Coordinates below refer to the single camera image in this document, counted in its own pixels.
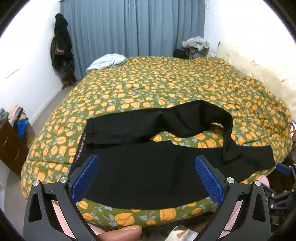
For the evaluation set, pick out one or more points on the stack of colourful clothes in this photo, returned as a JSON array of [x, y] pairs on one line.
[[18, 120]]

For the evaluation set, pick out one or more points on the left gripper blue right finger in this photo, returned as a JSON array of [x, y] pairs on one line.
[[211, 178]]

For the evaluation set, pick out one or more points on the pink dotted pyjama legs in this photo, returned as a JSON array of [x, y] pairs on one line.
[[174, 231]]

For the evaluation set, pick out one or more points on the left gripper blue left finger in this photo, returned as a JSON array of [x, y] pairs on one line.
[[82, 177]]

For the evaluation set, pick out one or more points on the light blue folded cloth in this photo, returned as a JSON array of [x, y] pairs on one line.
[[106, 61]]

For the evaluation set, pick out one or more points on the brown wooden drawer cabinet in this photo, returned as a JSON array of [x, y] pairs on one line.
[[13, 151]]

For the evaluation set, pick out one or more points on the blue-grey curtain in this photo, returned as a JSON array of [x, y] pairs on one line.
[[130, 28]]

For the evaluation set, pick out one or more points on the green floral bed quilt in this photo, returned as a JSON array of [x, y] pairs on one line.
[[259, 119]]

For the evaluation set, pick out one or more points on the person's left hand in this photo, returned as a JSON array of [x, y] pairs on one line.
[[129, 233]]

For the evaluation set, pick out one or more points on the black clothes hanging on wall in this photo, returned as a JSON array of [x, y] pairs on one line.
[[62, 57]]

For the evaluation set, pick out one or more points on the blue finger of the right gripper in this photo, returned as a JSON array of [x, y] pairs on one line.
[[283, 169]]

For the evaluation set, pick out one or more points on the grey cloth pile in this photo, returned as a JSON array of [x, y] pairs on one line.
[[198, 43]]

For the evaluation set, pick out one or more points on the cream pillow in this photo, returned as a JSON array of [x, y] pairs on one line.
[[282, 88]]

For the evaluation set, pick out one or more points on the black pants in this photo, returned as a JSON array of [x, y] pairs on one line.
[[137, 172]]

